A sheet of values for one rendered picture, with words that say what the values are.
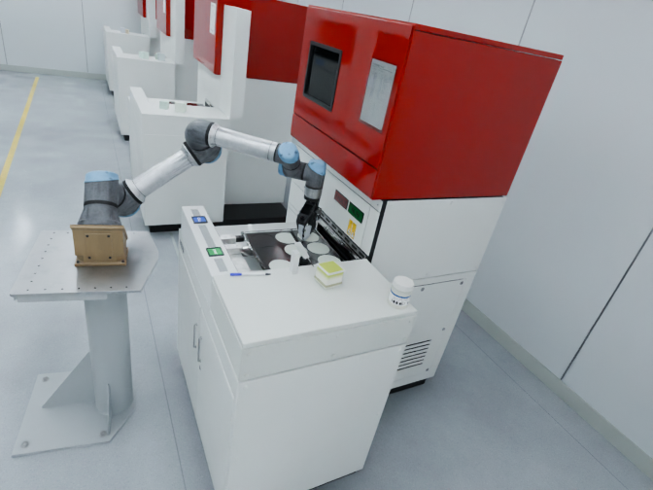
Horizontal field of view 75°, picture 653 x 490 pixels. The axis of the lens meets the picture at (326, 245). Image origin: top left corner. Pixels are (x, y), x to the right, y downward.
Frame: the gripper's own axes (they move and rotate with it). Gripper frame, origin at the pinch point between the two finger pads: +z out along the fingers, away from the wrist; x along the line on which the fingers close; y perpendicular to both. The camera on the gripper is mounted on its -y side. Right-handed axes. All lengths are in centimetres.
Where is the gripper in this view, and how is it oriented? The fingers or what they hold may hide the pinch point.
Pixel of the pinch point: (303, 238)
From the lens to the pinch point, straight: 187.9
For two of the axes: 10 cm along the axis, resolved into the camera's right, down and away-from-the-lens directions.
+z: -1.8, 8.6, 4.7
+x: -9.1, -3.3, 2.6
